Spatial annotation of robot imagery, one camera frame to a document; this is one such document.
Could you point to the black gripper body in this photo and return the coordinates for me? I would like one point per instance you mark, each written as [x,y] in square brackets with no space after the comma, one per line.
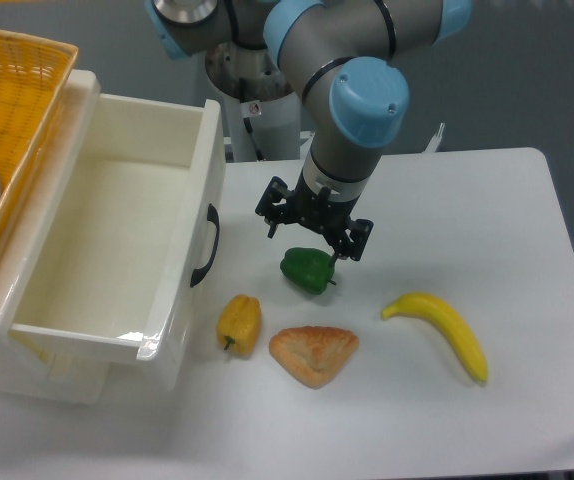
[318,213]

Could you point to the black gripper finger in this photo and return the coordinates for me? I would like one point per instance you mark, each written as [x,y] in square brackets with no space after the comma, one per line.
[348,241]
[277,205]

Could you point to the green bell pepper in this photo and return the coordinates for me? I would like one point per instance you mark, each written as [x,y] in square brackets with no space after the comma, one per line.
[309,269]

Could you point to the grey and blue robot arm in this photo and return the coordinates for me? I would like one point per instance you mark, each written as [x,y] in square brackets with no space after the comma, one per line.
[336,56]

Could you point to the yellow banana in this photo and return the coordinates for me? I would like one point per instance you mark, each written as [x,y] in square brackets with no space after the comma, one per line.
[449,323]

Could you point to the triangular baked pastry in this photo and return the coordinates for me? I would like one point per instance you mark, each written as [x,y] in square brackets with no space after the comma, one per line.
[313,355]

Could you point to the yellow bell pepper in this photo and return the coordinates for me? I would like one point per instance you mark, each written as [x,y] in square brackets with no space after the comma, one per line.
[239,325]

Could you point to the white plastic drawer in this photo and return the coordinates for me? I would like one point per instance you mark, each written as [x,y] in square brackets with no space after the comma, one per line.
[128,233]

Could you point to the yellow woven basket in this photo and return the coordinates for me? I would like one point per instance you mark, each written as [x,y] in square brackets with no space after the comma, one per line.
[33,74]

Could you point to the white drawer cabinet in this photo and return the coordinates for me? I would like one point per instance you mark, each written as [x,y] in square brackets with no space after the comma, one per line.
[31,363]

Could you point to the black drawer handle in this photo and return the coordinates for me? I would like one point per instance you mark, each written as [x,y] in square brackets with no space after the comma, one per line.
[210,246]

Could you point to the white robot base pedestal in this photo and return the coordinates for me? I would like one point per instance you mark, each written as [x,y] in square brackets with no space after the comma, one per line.
[262,111]

